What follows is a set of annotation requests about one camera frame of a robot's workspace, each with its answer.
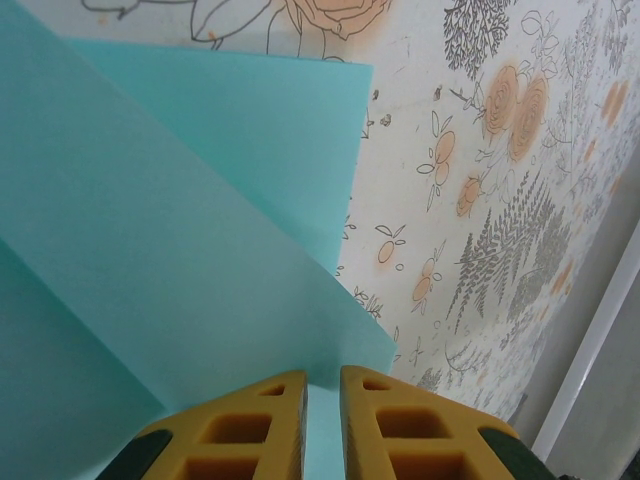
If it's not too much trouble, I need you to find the light blue paper sheet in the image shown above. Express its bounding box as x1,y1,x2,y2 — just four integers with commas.
0,0,400,480

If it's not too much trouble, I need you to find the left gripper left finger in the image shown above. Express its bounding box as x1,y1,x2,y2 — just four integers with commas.
112,369,309,480

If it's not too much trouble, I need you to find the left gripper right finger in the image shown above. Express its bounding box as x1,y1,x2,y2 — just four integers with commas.
339,364,556,480

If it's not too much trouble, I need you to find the floral tablecloth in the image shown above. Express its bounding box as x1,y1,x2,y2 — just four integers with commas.
82,0,640,436

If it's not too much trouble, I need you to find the aluminium frame rail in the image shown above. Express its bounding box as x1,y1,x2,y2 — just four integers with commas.
532,219,640,480

